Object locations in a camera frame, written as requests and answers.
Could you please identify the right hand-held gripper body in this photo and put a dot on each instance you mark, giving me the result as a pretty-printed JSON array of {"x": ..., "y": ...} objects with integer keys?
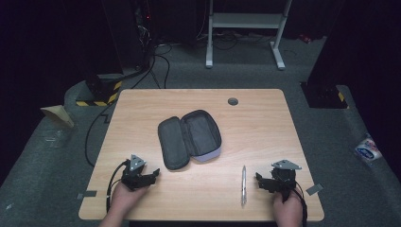
[{"x": 284, "y": 179}]

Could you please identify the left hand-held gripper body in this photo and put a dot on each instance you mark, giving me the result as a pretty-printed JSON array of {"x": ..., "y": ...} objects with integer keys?
[{"x": 134, "y": 178}]

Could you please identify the person's left hand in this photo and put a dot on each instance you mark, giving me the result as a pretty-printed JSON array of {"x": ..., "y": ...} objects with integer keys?
[{"x": 124, "y": 198}]

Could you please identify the person's right hand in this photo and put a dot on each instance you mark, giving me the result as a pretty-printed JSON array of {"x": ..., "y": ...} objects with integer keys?
[{"x": 288, "y": 208}]

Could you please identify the silver pen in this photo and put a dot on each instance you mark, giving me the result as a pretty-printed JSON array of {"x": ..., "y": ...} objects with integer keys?
[{"x": 243, "y": 186}]

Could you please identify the grey tape piece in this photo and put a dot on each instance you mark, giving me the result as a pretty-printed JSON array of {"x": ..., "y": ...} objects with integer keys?
[
  {"x": 87, "y": 194},
  {"x": 314, "y": 189}
]

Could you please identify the open grey pencil case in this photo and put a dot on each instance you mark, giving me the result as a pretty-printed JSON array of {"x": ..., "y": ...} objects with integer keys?
[{"x": 189, "y": 138}]

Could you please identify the clear plastic bag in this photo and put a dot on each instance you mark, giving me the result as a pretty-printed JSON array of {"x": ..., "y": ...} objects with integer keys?
[{"x": 56, "y": 137}]

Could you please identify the white blue tissue packet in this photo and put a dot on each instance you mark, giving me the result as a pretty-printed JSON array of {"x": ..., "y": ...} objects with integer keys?
[{"x": 367, "y": 150}]

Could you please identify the black yellow striped stand base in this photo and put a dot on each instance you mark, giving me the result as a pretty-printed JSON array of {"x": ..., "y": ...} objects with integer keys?
[
  {"x": 101, "y": 91},
  {"x": 326, "y": 95}
]

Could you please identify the beige paper cone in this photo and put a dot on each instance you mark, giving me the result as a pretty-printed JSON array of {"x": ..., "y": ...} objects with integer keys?
[{"x": 58, "y": 115}]

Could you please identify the white metal stand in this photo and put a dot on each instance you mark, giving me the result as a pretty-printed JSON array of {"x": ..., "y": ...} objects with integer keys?
[{"x": 246, "y": 22}]

